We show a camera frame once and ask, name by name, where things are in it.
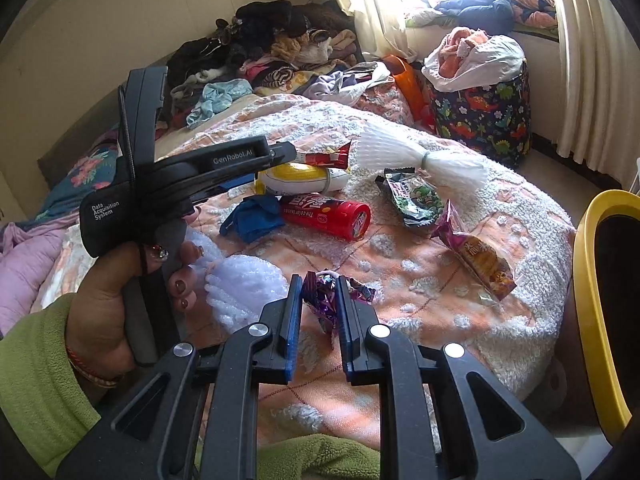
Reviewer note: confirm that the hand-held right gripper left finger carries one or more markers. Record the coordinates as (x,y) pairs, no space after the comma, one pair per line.
(292,350)

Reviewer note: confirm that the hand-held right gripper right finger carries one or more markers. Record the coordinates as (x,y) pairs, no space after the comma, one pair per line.
(350,355)

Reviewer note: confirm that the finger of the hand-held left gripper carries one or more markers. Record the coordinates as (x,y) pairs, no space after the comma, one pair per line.
(210,187)
(225,157)

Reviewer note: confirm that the purple foil candy wrapper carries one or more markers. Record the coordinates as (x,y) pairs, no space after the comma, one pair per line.
(320,302)

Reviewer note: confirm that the blue cloth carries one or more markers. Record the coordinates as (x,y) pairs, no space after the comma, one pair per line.
(255,220)

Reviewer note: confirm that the small white foam net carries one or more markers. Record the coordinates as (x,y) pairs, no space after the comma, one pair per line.
(245,285)

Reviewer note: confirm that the yellow rimmed black bin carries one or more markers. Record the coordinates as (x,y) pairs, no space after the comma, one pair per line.
(587,270)

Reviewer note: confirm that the person's left forearm green sleeve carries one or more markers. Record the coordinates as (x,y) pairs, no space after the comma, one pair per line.
(35,385)

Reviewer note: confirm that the person's left hand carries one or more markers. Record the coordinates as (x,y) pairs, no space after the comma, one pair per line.
(100,305)

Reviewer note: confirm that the beige bed sheet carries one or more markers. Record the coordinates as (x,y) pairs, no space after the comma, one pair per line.
(240,110)

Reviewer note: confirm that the teal cloth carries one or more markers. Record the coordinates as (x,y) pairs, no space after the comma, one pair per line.
(220,97)

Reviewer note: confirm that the dark blue floral bedding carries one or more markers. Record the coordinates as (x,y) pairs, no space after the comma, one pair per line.
(75,180)

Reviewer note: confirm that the red snack packet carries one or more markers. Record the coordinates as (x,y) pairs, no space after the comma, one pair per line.
(325,159)

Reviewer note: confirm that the green fleece top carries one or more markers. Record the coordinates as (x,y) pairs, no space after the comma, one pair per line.
(300,460)

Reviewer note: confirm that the red cylindrical snack can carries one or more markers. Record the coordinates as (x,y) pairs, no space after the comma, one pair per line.
(325,215)

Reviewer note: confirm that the pile of mixed clothes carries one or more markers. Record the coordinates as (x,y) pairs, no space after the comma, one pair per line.
(260,45)

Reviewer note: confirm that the purple bread packet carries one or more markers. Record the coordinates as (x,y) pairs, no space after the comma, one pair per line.
(480,260)

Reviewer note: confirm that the pink floral fabric bag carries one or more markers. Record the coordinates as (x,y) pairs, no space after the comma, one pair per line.
(385,105)

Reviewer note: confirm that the green and black snack packet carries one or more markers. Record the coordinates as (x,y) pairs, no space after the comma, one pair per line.
(410,197)

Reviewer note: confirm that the large white foam net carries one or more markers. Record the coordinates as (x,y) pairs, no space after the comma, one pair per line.
(395,147)

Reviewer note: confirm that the purple quilt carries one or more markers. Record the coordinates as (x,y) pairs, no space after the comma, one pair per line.
(25,265)

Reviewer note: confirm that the orange bag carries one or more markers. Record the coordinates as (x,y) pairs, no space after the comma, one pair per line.
(407,85)

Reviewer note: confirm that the cream curtain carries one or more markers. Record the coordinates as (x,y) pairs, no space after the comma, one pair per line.
(590,85)
(370,5)

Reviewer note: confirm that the dinosaur print fabric basket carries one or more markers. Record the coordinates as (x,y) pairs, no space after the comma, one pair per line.
(480,120)

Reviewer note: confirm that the white plastic bag with clothes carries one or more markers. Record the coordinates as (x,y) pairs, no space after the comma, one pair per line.
(495,65)

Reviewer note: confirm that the dark blue jacket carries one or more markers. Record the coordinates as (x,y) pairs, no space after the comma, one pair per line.
(475,7)

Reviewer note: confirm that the orange floral blanket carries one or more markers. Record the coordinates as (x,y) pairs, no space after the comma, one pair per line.
(537,10)

